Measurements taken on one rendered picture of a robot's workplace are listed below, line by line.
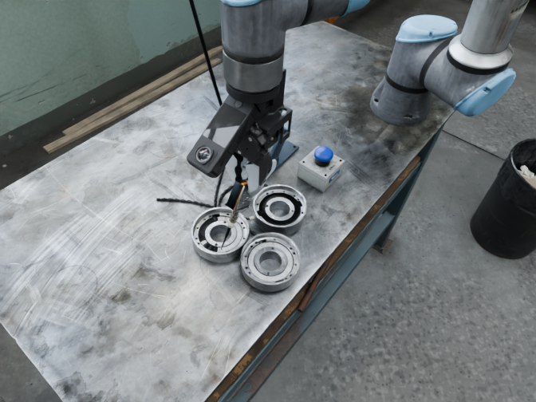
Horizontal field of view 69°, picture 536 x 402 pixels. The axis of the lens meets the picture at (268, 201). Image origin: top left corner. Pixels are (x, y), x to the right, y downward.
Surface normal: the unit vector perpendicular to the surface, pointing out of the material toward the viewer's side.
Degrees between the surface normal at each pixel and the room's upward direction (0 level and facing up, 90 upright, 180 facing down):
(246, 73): 90
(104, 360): 0
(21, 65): 90
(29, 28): 90
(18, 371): 0
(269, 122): 0
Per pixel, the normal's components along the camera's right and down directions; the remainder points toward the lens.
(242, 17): -0.31, 0.73
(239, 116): -0.28, -0.23
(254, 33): 0.07, 0.78
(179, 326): 0.04, -0.63
